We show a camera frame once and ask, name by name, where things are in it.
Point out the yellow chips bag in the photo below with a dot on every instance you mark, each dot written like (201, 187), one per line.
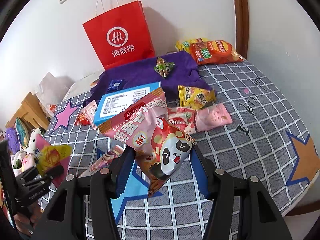
(185, 45)

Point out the wooden bedside furniture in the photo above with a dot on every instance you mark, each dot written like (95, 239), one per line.
(30, 114)

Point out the blue cardboard box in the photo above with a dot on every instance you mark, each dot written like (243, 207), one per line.
(114, 103)

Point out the brown wooden door frame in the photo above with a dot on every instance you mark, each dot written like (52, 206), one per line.
(242, 26)

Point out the red paper shopping bag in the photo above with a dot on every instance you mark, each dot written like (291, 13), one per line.
(120, 35)

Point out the person's left hand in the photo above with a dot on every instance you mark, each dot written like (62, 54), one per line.
(22, 222)

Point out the white Miniso plastic bag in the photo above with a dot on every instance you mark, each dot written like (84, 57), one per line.
(51, 91)

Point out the pink cartoon tube packet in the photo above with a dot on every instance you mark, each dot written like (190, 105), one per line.
(104, 159)

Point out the grey checkered bedsheet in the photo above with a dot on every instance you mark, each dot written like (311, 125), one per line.
(139, 176)

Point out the yellow pink snack bag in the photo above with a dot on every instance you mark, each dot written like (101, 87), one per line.
(51, 156)

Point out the light pink snack packet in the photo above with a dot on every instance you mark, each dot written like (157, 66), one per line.
(212, 117)

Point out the orange chips bag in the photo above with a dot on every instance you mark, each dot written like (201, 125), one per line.
(214, 52)

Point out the white patterned pillow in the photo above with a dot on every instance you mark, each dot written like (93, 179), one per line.
(83, 85)

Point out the yellow peanut snack packet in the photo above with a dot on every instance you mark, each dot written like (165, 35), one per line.
(195, 98)

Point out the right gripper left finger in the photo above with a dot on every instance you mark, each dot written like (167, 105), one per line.
(120, 171)

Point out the pale pink wrapper packet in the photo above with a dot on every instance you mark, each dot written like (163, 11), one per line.
(89, 113)

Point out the purple towel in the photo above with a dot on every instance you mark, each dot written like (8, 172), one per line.
(185, 72)

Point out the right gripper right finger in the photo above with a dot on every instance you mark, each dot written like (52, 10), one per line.
(203, 169)

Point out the red candy packet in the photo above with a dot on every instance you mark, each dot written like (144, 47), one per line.
(81, 120)

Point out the strawberry biscuit packet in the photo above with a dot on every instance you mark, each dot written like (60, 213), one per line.
(183, 118)

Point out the green snack packet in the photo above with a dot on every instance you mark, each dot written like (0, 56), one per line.
(163, 67)

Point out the pink panda snack bag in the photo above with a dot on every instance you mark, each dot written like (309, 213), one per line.
(160, 147)

